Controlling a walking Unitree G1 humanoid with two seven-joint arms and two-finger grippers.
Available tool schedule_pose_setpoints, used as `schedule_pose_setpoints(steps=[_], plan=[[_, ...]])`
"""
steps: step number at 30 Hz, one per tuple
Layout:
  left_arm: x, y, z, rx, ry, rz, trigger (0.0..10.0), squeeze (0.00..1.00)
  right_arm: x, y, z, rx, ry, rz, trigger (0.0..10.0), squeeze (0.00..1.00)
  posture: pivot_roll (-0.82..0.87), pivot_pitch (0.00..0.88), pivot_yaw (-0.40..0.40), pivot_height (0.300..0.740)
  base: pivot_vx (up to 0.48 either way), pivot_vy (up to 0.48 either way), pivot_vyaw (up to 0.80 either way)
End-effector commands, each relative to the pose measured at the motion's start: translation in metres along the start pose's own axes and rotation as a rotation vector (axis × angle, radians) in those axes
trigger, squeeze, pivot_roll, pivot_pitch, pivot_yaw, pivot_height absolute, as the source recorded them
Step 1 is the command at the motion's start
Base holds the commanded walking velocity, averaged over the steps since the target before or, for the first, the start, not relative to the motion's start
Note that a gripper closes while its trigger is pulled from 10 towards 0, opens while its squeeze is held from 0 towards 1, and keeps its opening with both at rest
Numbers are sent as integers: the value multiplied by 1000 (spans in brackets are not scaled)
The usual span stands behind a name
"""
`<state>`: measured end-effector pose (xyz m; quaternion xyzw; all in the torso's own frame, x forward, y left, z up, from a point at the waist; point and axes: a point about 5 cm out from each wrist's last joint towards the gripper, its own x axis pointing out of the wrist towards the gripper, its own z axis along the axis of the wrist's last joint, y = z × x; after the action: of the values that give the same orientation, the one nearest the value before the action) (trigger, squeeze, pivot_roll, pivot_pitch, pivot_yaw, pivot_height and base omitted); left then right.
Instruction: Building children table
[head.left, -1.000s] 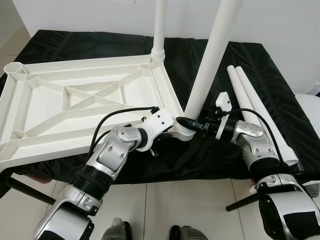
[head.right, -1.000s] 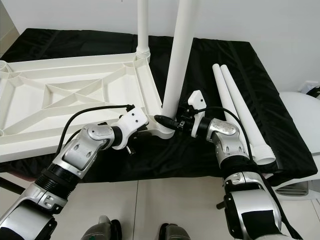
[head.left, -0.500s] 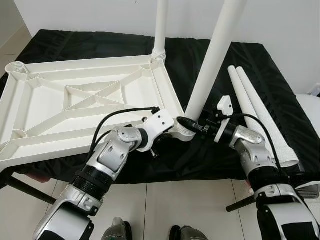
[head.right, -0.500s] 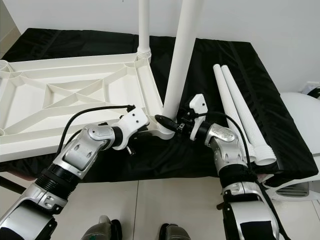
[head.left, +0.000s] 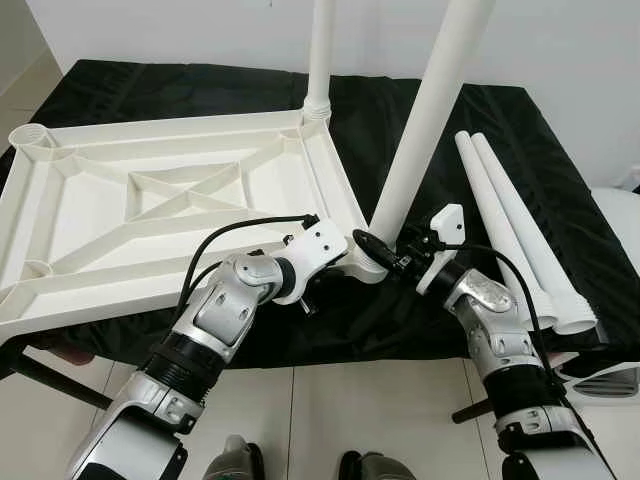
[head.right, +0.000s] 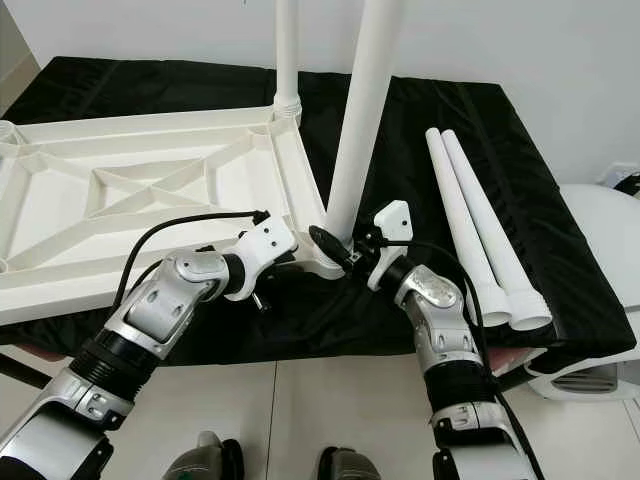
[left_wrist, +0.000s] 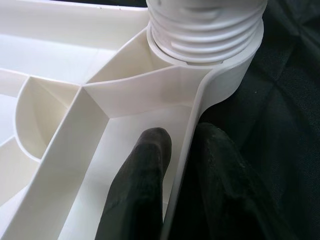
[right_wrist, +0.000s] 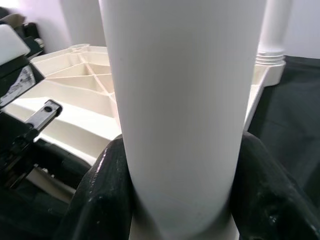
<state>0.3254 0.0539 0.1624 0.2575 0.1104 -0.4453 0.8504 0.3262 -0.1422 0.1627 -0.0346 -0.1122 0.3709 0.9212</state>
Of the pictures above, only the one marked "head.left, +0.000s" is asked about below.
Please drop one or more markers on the grey robot foot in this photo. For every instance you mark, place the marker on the grey robot foot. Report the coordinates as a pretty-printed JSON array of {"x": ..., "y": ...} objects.
[
  {"x": 232, "y": 462},
  {"x": 375, "y": 468}
]

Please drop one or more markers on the grey right robot foot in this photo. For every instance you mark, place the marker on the grey right robot foot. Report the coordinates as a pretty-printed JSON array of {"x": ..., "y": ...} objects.
[{"x": 375, "y": 468}]

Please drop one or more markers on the white plastic table leg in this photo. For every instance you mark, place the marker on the white plastic table leg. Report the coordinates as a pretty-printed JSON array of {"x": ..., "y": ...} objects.
[
  {"x": 320, "y": 50},
  {"x": 430, "y": 110},
  {"x": 525, "y": 220},
  {"x": 495, "y": 220}
]

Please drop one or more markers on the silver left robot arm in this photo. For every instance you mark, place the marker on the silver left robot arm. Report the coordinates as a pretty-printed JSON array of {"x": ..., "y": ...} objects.
[{"x": 220, "y": 310}]

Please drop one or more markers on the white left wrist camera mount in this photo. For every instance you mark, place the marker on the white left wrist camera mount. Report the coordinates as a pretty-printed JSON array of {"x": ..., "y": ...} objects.
[{"x": 320, "y": 248}]

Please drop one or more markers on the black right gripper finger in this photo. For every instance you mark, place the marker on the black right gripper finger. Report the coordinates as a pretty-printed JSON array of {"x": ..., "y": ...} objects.
[{"x": 373, "y": 250}]

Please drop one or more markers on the black table cloth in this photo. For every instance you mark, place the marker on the black table cloth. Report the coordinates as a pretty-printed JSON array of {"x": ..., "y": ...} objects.
[{"x": 400, "y": 330}]

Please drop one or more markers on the grey left robot foot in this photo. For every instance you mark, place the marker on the grey left robot foot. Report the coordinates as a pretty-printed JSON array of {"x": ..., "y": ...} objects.
[{"x": 232, "y": 462}]

